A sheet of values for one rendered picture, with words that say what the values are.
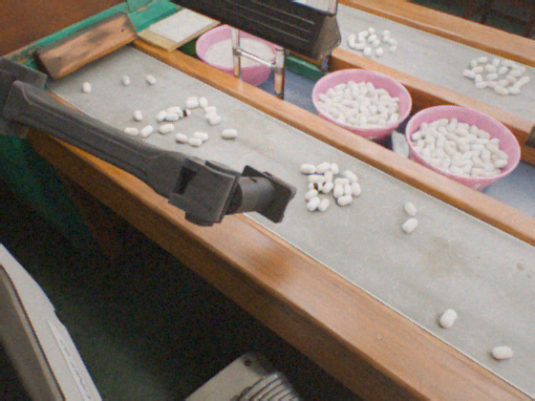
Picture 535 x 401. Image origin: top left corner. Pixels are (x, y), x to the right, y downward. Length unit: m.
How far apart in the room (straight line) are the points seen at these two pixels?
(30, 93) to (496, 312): 0.86
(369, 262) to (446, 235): 0.18
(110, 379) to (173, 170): 1.13
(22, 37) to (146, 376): 1.09
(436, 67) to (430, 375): 0.95
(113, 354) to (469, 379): 1.19
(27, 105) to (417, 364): 0.73
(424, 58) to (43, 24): 1.11
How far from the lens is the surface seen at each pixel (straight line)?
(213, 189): 0.54
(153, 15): 1.52
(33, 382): 0.21
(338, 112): 1.15
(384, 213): 0.93
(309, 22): 0.78
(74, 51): 1.32
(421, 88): 1.26
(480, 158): 1.16
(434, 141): 1.15
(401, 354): 0.75
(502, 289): 0.91
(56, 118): 0.68
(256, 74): 1.31
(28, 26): 1.31
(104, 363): 1.62
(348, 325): 0.75
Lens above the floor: 1.44
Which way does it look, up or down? 50 degrees down
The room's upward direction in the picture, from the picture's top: straight up
